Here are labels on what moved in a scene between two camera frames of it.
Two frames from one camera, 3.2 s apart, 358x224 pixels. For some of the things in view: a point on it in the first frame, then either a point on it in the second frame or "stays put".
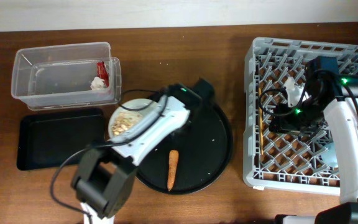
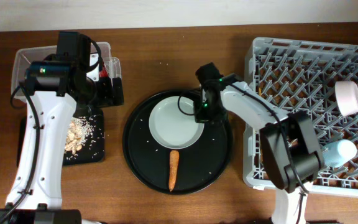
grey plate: (128, 114) → (173, 124)
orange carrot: (173, 161) stays put
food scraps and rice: (123, 121) → (78, 131)
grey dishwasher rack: (273, 160) stays put
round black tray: (204, 148) stays put
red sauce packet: (102, 73) stays put
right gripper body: (298, 124) → (207, 112)
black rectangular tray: (47, 140) stays put
